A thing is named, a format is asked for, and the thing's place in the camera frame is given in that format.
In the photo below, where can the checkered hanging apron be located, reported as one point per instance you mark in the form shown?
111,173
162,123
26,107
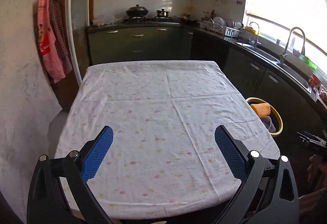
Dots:
60,41

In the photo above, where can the black wok with lid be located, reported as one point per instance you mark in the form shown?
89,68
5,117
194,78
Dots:
137,11

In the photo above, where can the yellow-rimmed trash bin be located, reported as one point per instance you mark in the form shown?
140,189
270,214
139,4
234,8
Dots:
274,115

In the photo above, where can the large chrome faucet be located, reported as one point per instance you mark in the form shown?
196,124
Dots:
291,42

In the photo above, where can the orange spiky rubber mat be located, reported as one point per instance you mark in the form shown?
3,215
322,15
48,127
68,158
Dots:
261,109

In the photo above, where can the gas stove top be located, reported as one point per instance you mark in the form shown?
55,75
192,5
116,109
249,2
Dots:
139,20

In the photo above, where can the small chrome faucet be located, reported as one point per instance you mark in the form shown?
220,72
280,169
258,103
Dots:
255,28

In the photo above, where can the person's right hand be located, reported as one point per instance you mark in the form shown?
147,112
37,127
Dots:
315,170

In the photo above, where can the clear plastic cup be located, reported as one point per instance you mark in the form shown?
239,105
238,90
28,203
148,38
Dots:
267,121

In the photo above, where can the white dish rack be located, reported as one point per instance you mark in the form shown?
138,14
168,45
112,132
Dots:
227,28

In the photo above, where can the black kettle on stove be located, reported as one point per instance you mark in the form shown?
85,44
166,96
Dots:
162,14

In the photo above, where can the plastic bag on counter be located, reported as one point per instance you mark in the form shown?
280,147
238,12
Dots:
102,20

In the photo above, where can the red patterned apron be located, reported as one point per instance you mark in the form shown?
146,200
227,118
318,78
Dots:
46,41

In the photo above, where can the white floral tablecloth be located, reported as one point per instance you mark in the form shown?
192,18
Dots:
164,160

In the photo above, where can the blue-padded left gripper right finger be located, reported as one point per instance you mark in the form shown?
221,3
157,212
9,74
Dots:
268,191

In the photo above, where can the green kitchen cabinets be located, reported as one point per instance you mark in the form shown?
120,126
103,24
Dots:
147,43

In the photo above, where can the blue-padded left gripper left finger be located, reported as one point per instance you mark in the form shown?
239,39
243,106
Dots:
47,202

